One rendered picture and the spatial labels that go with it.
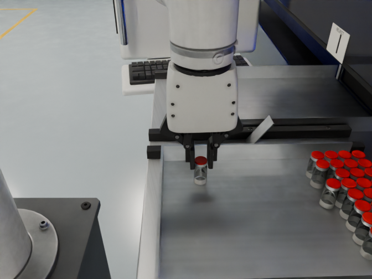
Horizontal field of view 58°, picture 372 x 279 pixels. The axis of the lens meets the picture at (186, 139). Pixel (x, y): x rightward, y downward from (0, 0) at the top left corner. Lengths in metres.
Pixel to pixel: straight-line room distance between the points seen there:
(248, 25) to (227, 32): 0.87
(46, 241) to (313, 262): 0.37
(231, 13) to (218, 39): 0.03
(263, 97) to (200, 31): 0.46
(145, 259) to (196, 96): 0.23
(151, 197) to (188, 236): 0.10
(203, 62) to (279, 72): 0.54
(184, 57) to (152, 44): 0.81
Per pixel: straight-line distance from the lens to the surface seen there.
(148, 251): 0.48
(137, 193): 1.83
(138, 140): 2.20
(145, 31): 1.21
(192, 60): 0.41
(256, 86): 0.88
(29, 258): 0.53
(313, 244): 0.51
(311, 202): 0.57
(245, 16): 1.26
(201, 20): 0.39
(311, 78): 0.96
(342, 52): 0.78
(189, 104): 0.45
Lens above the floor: 1.27
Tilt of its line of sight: 35 degrees down
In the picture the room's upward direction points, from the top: straight up
